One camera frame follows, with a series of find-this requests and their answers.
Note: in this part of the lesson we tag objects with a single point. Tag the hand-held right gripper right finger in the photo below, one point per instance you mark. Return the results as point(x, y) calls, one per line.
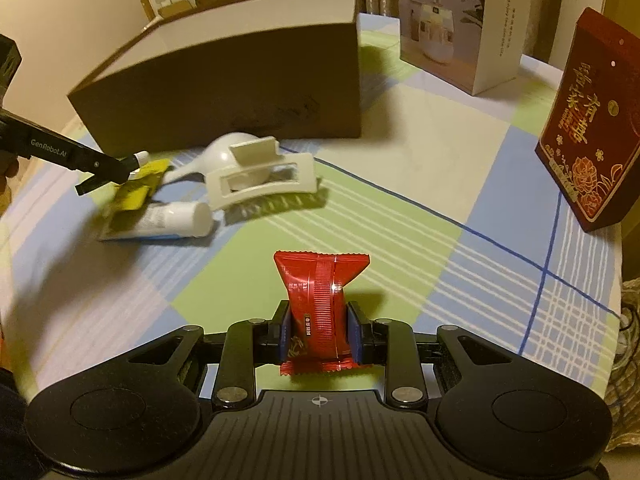
point(354, 330)

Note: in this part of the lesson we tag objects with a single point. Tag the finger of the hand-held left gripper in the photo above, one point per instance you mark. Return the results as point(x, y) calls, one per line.
point(110, 167)

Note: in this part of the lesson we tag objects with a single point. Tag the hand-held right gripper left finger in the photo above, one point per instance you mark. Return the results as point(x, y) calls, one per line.
point(285, 327)

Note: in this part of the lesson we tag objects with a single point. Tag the dark green tube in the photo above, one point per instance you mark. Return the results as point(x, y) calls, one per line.
point(141, 157)

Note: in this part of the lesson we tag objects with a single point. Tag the yellow foil packet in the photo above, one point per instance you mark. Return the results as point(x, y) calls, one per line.
point(134, 196)

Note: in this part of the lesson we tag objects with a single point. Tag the red snack packet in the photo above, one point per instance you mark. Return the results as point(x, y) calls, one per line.
point(320, 300)

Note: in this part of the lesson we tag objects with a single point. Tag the white toothpaste tube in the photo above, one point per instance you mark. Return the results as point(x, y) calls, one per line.
point(175, 218)

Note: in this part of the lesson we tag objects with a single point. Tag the white plastic spoon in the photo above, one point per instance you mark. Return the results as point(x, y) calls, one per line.
point(220, 152)

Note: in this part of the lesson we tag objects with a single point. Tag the brown cardboard box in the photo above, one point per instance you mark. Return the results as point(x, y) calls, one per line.
point(225, 95)

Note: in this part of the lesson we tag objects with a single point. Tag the white hair claw clip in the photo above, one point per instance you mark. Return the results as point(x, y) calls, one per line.
point(300, 181)

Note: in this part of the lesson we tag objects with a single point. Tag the checkered bed sheet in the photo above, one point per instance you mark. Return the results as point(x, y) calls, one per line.
point(425, 260)

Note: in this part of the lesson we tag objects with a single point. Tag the red gift box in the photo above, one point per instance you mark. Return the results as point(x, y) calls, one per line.
point(590, 135)

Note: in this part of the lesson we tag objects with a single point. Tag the white humidifier box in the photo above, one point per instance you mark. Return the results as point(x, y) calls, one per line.
point(495, 35)

